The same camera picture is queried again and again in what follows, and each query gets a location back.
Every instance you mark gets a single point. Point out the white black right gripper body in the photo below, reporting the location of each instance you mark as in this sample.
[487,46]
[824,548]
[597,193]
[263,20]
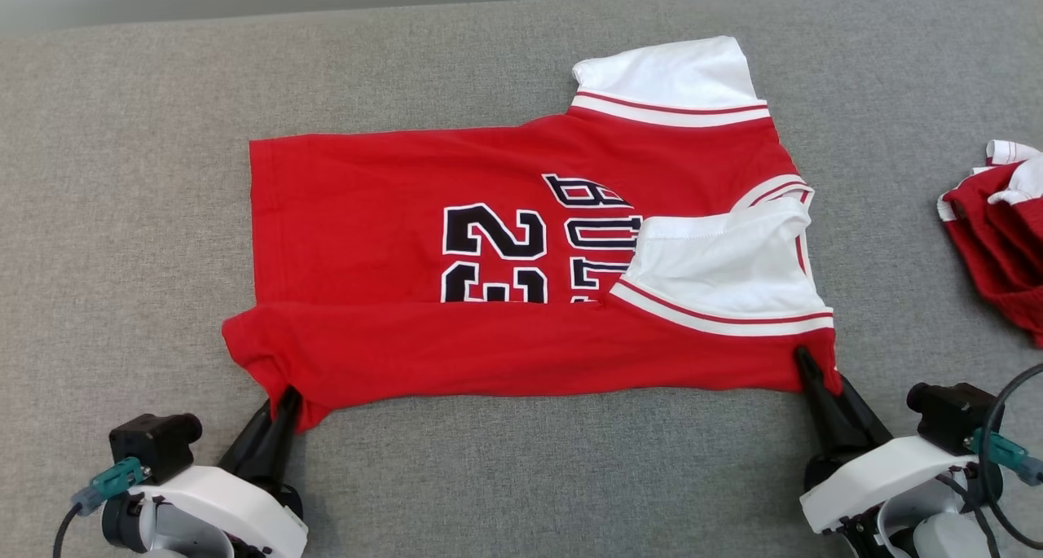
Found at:
[880,481]

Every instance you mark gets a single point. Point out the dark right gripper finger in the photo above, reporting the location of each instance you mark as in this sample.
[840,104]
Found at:
[860,419]
[819,411]

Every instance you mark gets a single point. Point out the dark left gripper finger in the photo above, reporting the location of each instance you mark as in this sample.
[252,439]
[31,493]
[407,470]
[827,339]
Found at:
[281,444]
[253,448]

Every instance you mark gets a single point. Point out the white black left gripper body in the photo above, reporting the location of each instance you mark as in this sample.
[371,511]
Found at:
[236,509]

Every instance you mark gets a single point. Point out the red shorts white stripe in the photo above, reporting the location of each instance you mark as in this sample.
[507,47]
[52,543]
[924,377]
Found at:
[994,248]

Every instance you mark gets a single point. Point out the red white basketball jersey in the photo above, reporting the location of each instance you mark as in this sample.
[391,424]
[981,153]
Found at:
[367,216]

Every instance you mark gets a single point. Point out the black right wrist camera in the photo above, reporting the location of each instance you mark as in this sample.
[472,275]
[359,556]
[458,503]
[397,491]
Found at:
[949,415]

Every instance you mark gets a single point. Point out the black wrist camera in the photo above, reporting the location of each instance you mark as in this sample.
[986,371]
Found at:
[949,415]
[155,444]

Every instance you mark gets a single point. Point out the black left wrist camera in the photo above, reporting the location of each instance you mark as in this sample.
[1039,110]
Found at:
[155,444]

